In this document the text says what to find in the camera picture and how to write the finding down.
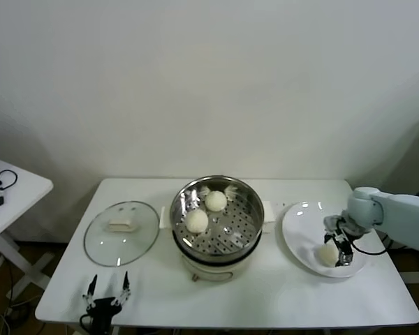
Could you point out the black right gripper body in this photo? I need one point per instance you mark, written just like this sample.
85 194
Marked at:
343 244

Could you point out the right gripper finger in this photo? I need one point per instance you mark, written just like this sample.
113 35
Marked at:
329 239
345 260

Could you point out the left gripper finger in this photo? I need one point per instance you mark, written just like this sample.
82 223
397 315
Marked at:
93 288
125 286

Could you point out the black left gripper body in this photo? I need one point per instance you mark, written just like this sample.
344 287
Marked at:
103 308

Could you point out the white steamed baozi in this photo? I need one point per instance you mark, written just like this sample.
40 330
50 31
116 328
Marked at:
215 200
196 221
326 254

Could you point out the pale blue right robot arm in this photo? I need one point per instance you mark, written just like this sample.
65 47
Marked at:
398 216

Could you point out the stainless steel steamer basket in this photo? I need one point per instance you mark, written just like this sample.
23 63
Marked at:
246 206

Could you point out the white round plate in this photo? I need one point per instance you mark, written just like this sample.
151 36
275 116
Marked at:
300 227

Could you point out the white furniture foot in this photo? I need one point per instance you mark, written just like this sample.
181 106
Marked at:
417 274

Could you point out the cream electric cooking pot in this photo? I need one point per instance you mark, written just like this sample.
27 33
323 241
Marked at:
213 272

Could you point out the white side table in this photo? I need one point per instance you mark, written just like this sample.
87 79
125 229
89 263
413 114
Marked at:
24 188

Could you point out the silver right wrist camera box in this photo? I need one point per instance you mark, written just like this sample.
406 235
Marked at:
335 222

